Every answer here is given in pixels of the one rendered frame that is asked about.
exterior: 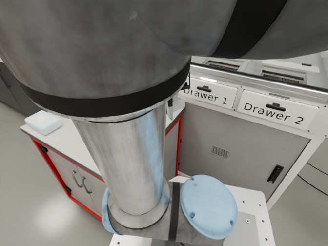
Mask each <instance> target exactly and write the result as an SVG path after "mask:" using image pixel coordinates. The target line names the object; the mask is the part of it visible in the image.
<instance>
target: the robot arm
mask: <svg viewBox="0 0 328 246"><path fill-rule="evenodd" d="M327 50H328V0H0V58H1V59H2V61H3V62H4V63H5V65H6V66H7V68H8V69H9V71H10V72H11V74H12V75H13V76H14V77H15V79H16V80H17V82H18V83H19V84H20V86H21V87H22V89H23V90H24V92H25V93H26V95H27V96H28V97H29V98H30V99H31V100H32V101H33V102H34V103H35V104H36V105H37V106H38V107H40V108H42V109H43V110H45V111H47V112H49V113H52V114H54V115H57V116H60V117H64V118H67V119H71V120H72V122H73V124H74V126H75V127H76V129H77V131H78V133H79V135H80V137H81V138H82V140H83V142H84V144H85V146H86V148H87V150H88V151H89V153H90V155H91V157H92V159H93V161H94V163H95V164H96V166H97V168H98V170H99V172H100V174H101V176H102V177H103V179H104V181H105V183H106V185H107V188H106V190H105V193H104V196H103V200H102V215H103V216H102V223H103V226H104V227H105V229H106V230H107V231H109V232H111V233H115V234H117V235H120V236H124V235H130V236H137V237H145V238H152V239H160V240H166V246H223V241H224V240H225V238H226V237H227V236H229V235H230V234H231V232H232V231H233V229H234V225H235V223H236V220H237V216H238V209H237V204H236V201H235V199H234V196H233V195H232V193H231V192H230V190H229V189H228V188H227V187H225V186H224V184H223V183H222V182H221V181H219V180H217V179H216V178H213V177H211V176H208V175H195V176H192V177H191V178H190V179H187V180H186V181H185V182H184V183H181V182H173V181H167V180H166V179H165V177H164V176H163V169H164V144H165V127H166V115H168V117H169V118H170V119H171V120H173V112H175V111H178V110H180V109H182V108H184V107H185V102H184V101H181V99H180V98H178V94H177V93H178V92H179V91H180V90H184V89H190V65H191V58H192V56H198V57H215V58H227V59H246V60H272V59H289V58H295V57H300V56H305V55H310V54H316V53H319V52H323V51H327ZM188 77H189V85H188V83H187V82H186V81H187V78H188Z"/></svg>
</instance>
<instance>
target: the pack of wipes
mask: <svg viewBox="0 0 328 246"><path fill-rule="evenodd" d="M25 122H26V124H27V125H28V126H29V127H31V128H33V129H35V130H36V131H38V132H40V133H42V134H44V135H47V134H49V133H50V132H52V131H54V130H55V129H57V128H58V127H60V126H62V122H61V120H60V119H59V118H57V117H55V116H53V115H51V114H49V113H47V112H45V111H43V110H41V111H39V112H37V113H35V114H34V115H32V116H30V117H28V118H26V119H25Z"/></svg>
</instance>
